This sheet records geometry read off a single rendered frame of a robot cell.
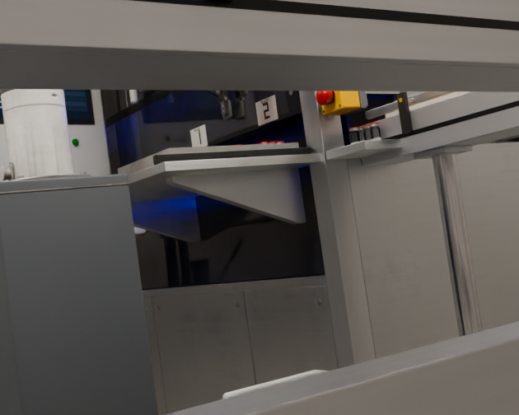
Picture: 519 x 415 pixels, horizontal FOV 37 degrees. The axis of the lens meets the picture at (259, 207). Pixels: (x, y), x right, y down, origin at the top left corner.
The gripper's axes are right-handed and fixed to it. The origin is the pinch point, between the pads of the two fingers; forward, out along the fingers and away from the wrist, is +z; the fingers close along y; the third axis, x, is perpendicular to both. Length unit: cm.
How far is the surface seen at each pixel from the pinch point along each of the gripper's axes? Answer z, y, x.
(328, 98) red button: 2.5, 10.6, -21.6
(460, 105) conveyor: 10, 24, -46
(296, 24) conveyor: 14, -57, -96
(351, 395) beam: 47, -55, -94
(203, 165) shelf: 14.3, -17.6, -12.7
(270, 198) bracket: 21.8, 4.1, -4.3
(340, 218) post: 28.6, 15.5, -14.3
